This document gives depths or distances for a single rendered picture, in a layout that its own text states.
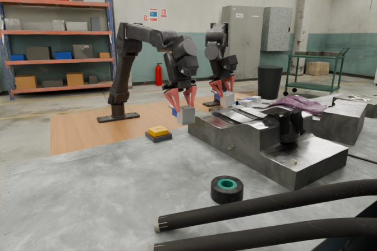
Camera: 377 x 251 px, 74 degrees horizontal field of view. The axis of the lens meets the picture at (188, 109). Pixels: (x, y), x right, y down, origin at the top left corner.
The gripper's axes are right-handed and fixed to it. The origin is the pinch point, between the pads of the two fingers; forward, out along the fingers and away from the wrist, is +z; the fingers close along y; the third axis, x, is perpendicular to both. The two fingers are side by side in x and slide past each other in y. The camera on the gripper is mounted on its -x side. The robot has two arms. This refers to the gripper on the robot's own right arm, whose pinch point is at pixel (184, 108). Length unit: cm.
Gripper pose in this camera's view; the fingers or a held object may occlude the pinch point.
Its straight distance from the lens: 83.5
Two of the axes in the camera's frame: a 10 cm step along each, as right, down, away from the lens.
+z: 2.4, 9.6, -1.2
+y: 8.4, -1.4, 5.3
